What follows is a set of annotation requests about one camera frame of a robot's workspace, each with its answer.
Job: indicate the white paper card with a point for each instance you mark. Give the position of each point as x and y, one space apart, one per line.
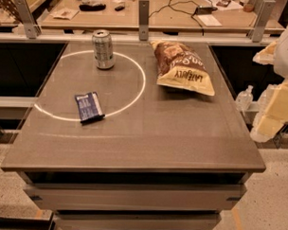
209 20

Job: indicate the small black device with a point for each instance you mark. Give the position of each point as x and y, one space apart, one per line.
119 8

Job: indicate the silver 7up soda can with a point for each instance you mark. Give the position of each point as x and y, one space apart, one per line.
103 49

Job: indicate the blue snack packet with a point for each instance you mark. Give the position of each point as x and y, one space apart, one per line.
88 107

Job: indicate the brown yellow chip bag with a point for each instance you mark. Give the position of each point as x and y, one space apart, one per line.
180 67

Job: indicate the black object on back table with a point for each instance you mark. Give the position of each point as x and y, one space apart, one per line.
88 7

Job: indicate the brown paper packet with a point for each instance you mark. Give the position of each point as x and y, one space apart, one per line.
66 14

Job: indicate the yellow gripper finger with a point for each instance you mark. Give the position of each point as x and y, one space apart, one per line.
266 55
268 122

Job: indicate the right metal bracket post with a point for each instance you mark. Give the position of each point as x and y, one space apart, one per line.
264 11

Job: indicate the metal bracket post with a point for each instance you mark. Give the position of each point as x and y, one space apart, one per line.
143 22
31 27
264 11

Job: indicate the middle metal bracket post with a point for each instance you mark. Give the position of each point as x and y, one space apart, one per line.
143 22

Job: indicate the grey drawer cabinet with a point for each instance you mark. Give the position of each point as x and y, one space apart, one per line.
134 200

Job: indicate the clear sanitizer bottle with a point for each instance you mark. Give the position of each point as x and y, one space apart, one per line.
244 98

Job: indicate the left metal bracket post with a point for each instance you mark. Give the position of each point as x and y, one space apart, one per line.
31 27

